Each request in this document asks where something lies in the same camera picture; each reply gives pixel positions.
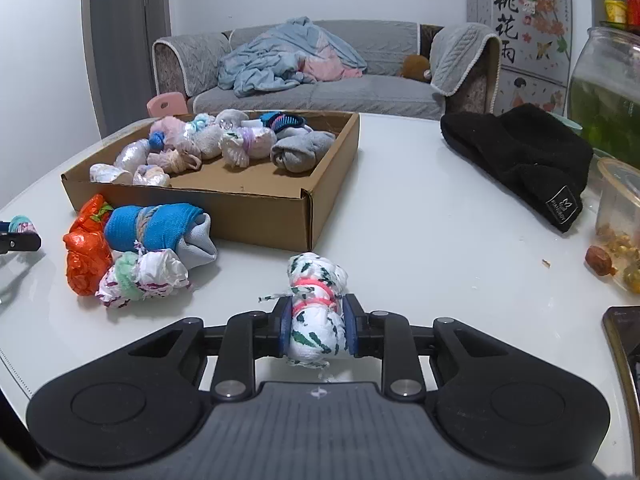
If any clear plastic bag bundle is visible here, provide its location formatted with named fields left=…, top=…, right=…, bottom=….
left=114, top=140, right=151, bottom=173

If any floral decorated refrigerator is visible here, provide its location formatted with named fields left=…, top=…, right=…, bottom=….
left=466, top=0, right=573, bottom=118

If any white mint plastic bag bundle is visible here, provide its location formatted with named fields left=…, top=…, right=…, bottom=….
left=95, top=250, right=192, bottom=307

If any pile of rolled bundles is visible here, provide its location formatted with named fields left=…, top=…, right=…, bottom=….
left=90, top=109, right=337, bottom=187

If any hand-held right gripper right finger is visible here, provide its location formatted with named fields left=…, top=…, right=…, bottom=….
left=344, top=296, right=516, bottom=403

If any brown plush toy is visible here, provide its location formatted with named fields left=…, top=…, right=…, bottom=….
left=398, top=54, right=432, bottom=82

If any glass fishbowl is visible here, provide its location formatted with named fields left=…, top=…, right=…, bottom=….
left=566, top=26, right=640, bottom=161

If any orange plastic bag bundle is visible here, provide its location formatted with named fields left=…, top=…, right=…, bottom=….
left=63, top=194, right=115, bottom=297

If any grey door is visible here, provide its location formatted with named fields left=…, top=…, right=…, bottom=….
left=82, top=0, right=171, bottom=138

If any brown cardboard box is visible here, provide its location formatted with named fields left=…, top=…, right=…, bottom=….
left=61, top=110, right=361, bottom=253

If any pink plastic stool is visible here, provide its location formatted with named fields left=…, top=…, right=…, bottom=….
left=146, top=92, right=189, bottom=118

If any black knit beanie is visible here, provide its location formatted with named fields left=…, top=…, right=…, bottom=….
left=440, top=103, right=595, bottom=233

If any blue grey sock bundle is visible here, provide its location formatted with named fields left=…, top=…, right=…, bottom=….
left=104, top=203, right=218, bottom=271

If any grey throw blanket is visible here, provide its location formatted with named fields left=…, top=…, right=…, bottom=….
left=429, top=22, right=501, bottom=97

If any pink cloth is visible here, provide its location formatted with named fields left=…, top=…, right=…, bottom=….
left=300, top=47, right=364, bottom=82

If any white green patterned bundle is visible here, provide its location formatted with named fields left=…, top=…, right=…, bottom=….
left=259, top=251, right=349, bottom=370

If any clear plastic food container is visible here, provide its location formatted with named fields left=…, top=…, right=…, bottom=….
left=595, top=157, right=640, bottom=293

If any grey sofa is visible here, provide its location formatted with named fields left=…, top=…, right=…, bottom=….
left=152, top=20, right=502, bottom=121

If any black smartphone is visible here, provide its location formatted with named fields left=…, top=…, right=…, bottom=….
left=602, top=306, right=640, bottom=456

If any red date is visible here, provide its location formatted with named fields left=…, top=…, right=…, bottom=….
left=585, top=245, right=618, bottom=277

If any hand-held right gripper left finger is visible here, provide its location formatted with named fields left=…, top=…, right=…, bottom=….
left=125, top=298, right=294, bottom=403

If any light blue blanket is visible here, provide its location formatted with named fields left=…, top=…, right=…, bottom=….
left=217, top=16, right=368, bottom=98

